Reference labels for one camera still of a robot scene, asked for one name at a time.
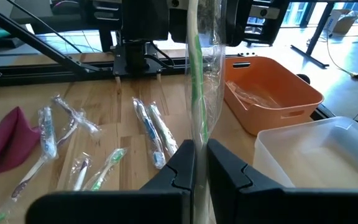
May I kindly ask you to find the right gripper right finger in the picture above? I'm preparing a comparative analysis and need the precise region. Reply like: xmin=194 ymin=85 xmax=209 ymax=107
xmin=206 ymin=138 xmax=358 ymax=224

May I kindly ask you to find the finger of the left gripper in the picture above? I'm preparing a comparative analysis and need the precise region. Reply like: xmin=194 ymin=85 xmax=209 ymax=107
xmin=225 ymin=0 xmax=251 ymax=47
xmin=121 ymin=0 xmax=170 ymax=42

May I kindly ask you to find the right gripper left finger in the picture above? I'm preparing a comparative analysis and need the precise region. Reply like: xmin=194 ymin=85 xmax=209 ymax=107
xmin=26 ymin=139 xmax=197 ymax=224

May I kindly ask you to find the orange toothbrush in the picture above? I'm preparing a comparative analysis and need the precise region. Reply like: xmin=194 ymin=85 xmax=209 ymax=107
xmin=227 ymin=80 xmax=284 ymax=110

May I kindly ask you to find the blue toothbrush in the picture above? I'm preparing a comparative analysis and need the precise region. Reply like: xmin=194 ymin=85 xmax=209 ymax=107
xmin=37 ymin=106 xmax=58 ymax=160
xmin=131 ymin=96 xmax=167 ymax=170

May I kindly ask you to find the black metal table leg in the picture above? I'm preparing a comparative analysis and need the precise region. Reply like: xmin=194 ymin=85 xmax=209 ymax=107
xmin=290 ymin=2 xmax=337 ymax=69

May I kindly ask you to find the purple wrapped toothbrush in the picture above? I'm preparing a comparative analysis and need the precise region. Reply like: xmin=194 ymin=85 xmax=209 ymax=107
xmin=68 ymin=152 xmax=92 ymax=192
xmin=10 ymin=116 xmax=85 ymax=200

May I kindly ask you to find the clear plastic bin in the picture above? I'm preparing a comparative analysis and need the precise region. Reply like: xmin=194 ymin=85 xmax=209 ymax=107
xmin=252 ymin=116 xmax=358 ymax=190

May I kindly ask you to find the black table clamp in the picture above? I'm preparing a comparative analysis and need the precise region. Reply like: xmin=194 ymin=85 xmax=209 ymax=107
xmin=296 ymin=73 xmax=311 ymax=85

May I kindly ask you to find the orange plastic bin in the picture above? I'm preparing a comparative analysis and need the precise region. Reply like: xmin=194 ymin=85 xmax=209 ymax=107
xmin=223 ymin=55 xmax=325 ymax=137

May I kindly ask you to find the cardboard box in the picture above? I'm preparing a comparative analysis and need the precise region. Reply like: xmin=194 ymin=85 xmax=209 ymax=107
xmin=325 ymin=8 xmax=358 ymax=35

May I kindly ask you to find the clear wrapped plastic utensil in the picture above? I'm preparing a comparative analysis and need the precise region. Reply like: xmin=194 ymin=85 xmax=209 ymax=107
xmin=52 ymin=95 xmax=101 ymax=138

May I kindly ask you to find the magenta cloth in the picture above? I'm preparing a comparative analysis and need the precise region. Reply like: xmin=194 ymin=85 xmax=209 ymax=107
xmin=0 ymin=106 xmax=42 ymax=179

